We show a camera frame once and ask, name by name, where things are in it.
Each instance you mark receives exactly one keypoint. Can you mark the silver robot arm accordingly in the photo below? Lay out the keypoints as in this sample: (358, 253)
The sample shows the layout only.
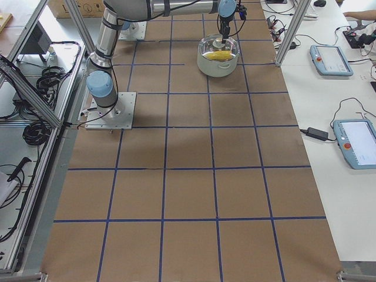
(129, 29)
(155, 48)

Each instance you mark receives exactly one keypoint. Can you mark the glass pot lid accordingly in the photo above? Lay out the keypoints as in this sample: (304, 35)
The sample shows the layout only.
(218, 44)

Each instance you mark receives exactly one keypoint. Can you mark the black power adapter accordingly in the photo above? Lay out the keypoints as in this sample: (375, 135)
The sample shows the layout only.
(317, 134)

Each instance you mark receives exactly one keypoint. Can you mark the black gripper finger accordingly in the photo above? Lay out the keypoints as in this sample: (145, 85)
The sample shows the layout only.
(225, 29)

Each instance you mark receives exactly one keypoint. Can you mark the blue teach pendant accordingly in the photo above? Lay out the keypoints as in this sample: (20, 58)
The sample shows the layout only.
(330, 61)
(356, 139)

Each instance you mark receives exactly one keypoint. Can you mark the person hand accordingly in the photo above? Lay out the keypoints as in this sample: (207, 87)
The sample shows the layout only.
(357, 15)

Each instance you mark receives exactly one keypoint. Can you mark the aluminium frame post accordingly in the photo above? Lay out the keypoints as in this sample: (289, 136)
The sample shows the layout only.
(291, 31)

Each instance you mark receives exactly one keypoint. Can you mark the yellow corn cob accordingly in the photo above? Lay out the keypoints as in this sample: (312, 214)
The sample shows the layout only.
(218, 55)

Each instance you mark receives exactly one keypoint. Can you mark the blue teach pendant far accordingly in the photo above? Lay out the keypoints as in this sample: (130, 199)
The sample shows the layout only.
(330, 61)

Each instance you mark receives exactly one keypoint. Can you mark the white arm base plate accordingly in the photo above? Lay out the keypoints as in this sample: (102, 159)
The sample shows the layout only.
(120, 117)

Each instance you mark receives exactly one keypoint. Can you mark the brown paper table cover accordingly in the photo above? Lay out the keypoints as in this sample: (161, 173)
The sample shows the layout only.
(216, 203)

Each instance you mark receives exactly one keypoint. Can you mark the white metal pot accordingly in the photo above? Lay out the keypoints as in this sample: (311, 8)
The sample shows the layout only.
(216, 69)

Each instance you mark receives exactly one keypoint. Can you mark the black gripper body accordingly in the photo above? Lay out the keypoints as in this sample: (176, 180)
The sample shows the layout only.
(224, 24)

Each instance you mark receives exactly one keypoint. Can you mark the blue teach pendant near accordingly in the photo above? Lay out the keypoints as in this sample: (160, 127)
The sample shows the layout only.
(356, 139)

